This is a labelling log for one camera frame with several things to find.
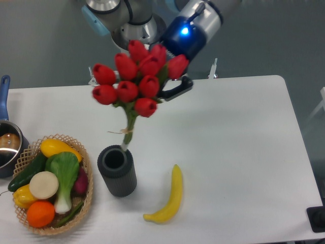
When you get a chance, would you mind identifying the yellow banana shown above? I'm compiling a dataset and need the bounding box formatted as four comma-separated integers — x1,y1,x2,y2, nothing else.
143,164,183,224

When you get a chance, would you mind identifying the white frame at right edge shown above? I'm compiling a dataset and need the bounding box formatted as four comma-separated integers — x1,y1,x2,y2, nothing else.
303,87,324,134

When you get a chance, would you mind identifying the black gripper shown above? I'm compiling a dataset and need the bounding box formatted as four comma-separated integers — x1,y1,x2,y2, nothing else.
157,16,206,101

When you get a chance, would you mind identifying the red tulip bouquet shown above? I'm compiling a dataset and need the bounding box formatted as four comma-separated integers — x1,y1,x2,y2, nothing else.
92,40,189,150

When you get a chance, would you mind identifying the green bok choy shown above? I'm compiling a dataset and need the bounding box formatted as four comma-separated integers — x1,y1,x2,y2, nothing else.
45,152,79,214

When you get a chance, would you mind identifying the blue handled saucepan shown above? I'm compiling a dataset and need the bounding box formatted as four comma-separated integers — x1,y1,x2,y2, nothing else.
1,75,29,178

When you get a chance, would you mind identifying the yellow squash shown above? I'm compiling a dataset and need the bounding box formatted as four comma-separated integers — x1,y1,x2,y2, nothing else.
40,138,82,163

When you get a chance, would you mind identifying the green cucumber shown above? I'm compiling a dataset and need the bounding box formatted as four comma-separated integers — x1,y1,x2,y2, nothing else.
8,152,47,192

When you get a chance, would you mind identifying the orange fruit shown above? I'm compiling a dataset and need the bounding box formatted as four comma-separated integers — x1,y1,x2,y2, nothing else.
26,200,55,228

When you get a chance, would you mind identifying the green bean pod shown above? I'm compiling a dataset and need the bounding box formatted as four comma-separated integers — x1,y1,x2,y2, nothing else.
54,202,84,228

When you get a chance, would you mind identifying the black device at table edge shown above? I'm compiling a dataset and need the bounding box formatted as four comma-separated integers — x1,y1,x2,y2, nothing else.
306,206,324,233

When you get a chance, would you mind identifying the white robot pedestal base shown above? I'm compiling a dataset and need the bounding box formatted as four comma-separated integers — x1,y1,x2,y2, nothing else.
88,58,218,87

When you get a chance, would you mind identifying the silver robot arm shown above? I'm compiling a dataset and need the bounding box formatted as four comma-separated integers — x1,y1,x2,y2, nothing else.
81,0,241,61

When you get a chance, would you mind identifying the dark grey ribbed vase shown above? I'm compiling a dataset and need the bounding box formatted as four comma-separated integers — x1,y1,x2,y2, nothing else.
97,145,137,197

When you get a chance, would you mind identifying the yellow bell pepper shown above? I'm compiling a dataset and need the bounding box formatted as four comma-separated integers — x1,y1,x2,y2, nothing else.
13,184,38,209

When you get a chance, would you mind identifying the round beige bun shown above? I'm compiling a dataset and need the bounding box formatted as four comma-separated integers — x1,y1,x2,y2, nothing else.
29,171,59,200

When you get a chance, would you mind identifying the purple red radish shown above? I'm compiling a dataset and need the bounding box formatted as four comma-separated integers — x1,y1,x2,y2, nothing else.
73,167,88,195

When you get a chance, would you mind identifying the woven wicker basket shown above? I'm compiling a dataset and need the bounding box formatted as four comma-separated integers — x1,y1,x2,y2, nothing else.
13,134,93,235

